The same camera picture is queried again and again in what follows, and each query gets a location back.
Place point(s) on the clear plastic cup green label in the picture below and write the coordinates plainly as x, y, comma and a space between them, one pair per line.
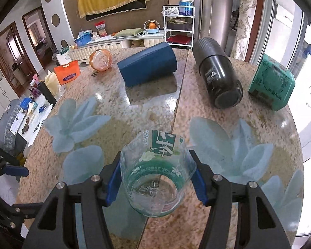
158, 145

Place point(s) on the white plastic bag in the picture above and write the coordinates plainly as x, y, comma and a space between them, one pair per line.
171, 11

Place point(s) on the white television cabinet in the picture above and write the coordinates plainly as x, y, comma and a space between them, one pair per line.
80, 53

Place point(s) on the dark blue cup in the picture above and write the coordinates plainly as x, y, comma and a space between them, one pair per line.
147, 63

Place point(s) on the blue tissue pack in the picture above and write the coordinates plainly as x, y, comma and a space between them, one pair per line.
185, 8

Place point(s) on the silver column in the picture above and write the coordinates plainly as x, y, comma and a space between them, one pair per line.
216, 10

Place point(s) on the cream plastic jug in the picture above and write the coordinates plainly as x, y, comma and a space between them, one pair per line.
51, 83

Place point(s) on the patterned cream curtain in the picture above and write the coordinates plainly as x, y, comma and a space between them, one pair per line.
247, 18

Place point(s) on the red folded cloth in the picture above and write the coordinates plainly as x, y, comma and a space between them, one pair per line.
178, 39

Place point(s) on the brown wooden door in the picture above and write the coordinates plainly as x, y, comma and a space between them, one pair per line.
15, 46

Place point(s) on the side table with papers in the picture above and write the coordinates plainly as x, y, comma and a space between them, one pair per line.
33, 124

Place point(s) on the orange clear plastic jar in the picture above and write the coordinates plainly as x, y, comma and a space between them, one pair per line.
101, 60

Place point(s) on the green cushion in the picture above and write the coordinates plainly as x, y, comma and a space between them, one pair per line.
128, 33

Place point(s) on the green tissue pack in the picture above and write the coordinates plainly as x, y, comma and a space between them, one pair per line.
272, 83

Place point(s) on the blue basket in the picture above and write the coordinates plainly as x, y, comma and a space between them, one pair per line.
83, 41

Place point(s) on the fruit bowl with oranges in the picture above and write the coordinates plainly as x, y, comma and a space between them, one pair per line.
151, 27

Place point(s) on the grey patterned cloth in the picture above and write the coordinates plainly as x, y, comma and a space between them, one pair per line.
6, 119

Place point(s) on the black television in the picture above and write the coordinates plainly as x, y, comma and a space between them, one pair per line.
129, 8

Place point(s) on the orange carrier bag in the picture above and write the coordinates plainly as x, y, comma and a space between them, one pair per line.
67, 72

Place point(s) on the red snack packet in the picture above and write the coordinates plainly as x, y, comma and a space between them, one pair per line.
101, 29

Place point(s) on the white shelf rack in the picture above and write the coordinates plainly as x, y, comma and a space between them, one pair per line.
165, 26

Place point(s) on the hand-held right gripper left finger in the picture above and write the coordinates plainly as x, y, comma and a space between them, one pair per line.
113, 184

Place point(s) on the blue window clip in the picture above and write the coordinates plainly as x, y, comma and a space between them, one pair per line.
309, 50

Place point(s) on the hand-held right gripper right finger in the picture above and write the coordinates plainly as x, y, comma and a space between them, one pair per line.
200, 186

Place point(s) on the black thermos bottle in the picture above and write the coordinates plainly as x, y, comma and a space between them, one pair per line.
217, 75

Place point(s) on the black cylinder bottle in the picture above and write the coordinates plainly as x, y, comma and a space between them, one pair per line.
46, 93

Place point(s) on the dark brown box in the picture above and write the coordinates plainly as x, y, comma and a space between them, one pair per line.
178, 26

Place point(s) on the blue packet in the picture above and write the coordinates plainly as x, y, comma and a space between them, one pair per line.
26, 103

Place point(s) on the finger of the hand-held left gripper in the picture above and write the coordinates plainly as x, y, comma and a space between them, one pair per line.
14, 215
15, 171

